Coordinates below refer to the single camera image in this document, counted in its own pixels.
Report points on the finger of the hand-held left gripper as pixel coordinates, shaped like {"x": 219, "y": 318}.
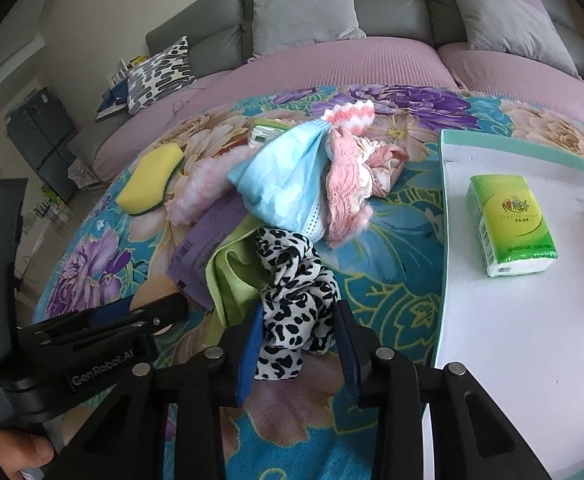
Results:
{"x": 114, "y": 308}
{"x": 167, "y": 310}

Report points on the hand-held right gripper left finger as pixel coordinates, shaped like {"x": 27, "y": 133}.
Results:
{"x": 249, "y": 355}

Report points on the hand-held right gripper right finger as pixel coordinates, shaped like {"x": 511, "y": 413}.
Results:
{"x": 347, "y": 355}

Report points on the purple packet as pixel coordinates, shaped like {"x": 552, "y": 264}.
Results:
{"x": 197, "y": 250}

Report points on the leopard print cloth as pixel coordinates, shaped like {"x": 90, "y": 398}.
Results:
{"x": 292, "y": 300}

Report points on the lime green cloth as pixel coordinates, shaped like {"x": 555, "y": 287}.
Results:
{"x": 232, "y": 280}

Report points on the yellow sponge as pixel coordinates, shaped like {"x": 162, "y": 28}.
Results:
{"x": 147, "y": 180}

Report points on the white box with green edge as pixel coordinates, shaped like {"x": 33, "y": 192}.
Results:
{"x": 521, "y": 340}

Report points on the person's left hand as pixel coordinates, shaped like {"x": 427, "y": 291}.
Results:
{"x": 17, "y": 452}

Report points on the floral printed blanket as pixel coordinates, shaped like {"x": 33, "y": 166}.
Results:
{"x": 401, "y": 240}

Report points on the dark cabinet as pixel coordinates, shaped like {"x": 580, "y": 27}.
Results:
{"x": 42, "y": 135}

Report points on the pink lace cloth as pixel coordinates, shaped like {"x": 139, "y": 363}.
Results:
{"x": 347, "y": 190}

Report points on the blue face mask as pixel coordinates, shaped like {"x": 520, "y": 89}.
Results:
{"x": 282, "y": 170}

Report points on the cream floral cloth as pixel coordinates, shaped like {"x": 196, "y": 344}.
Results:
{"x": 386, "y": 165}

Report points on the small green tissue pack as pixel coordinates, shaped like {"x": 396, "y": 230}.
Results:
{"x": 267, "y": 135}

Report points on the blue cushion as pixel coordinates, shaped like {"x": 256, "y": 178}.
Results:
{"x": 114, "y": 97}

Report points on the large green tissue pack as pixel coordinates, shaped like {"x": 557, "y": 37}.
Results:
{"x": 511, "y": 220}

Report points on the black and white patterned pillow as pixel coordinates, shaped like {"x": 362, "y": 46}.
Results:
{"x": 159, "y": 75}

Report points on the pink and white crocheted cloth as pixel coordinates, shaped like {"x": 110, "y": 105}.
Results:
{"x": 351, "y": 115}

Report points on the stack of books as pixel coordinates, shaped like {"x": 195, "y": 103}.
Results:
{"x": 132, "y": 63}

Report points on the grey sofa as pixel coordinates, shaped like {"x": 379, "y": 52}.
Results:
{"x": 386, "y": 10}

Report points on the grey and pink pillow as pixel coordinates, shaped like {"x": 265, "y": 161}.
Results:
{"x": 511, "y": 25}

